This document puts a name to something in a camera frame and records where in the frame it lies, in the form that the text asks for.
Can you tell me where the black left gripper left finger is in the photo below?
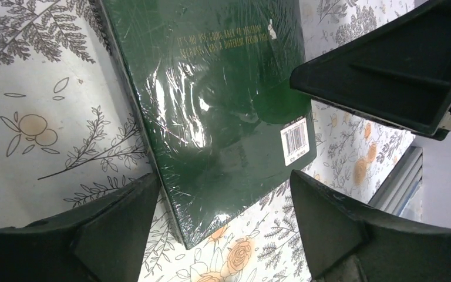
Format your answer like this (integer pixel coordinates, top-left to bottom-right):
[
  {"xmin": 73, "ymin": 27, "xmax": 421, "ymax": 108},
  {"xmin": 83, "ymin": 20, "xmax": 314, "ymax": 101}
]
[{"xmin": 0, "ymin": 173, "xmax": 160, "ymax": 281}]

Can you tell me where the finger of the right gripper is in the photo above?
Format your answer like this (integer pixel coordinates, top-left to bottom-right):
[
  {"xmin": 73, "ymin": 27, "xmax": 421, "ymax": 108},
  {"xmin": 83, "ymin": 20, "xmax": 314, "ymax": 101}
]
[{"xmin": 290, "ymin": 1, "xmax": 451, "ymax": 140}]

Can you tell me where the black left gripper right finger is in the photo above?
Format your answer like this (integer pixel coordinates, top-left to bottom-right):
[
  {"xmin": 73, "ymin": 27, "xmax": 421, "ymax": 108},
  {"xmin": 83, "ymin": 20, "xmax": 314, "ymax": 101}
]
[{"xmin": 290, "ymin": 170, "xmax": 451, "ymax": 281}]

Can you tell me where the dark green hardcover book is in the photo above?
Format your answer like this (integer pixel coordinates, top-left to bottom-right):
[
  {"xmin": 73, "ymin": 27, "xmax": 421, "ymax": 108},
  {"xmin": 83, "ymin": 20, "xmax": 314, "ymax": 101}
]
[{"xmin": 96, "ymin": 0, "xmax": 317, "ymax": 249}]

